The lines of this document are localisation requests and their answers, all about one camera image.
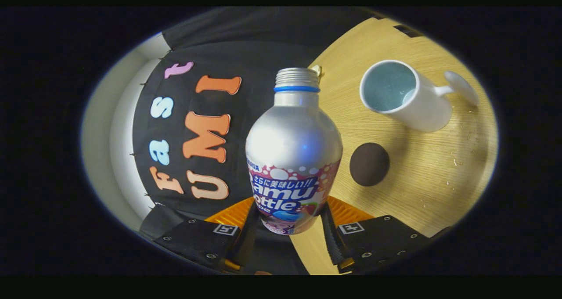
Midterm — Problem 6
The wooden table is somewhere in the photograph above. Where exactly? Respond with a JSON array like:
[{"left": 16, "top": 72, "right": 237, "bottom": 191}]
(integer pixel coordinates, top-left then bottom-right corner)
[{"left": 290, "top": 17, "right": 499, "bottom": 275}]

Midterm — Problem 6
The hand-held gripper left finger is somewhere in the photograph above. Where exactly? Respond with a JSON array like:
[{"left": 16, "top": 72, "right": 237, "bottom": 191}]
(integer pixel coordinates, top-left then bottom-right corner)
[{"left": 151, "top": 197, "right": 259, "bottom": 273}]

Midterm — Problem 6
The silver juice bottle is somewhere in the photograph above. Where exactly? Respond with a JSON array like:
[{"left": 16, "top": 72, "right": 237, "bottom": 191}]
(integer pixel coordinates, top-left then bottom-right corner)
[{"left": 245, "top": 67, "right": 344, "bottom": 236}]

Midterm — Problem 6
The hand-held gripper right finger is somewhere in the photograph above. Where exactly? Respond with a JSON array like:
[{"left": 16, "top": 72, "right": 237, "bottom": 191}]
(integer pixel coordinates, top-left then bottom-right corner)
[{"left": 320, "top": 196, "right": 433, "bottom": 274}]

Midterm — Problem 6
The dark round coaster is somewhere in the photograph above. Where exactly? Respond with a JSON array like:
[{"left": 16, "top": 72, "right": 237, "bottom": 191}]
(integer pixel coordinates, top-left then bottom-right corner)
[{"left": 349, "top": 142, "right": 390, "bottom": 187}]

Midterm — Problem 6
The black stand base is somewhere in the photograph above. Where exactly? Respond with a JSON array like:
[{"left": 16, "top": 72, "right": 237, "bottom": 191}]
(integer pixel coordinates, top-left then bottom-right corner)
[{"left": 393, "top": 25, "right": 424, "bottom": 38}]

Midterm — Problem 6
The black backdrop cloth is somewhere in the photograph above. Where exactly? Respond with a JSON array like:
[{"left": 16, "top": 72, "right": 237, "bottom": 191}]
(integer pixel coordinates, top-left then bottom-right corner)
[{"left": 132, "top": 7, "right": 378, "bottom": 275}]

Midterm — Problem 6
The white cup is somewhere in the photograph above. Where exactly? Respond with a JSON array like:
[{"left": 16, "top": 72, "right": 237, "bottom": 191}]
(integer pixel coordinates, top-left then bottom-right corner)
[{"left": 359, "top": 60, "right": 480, "bottom": 133}]

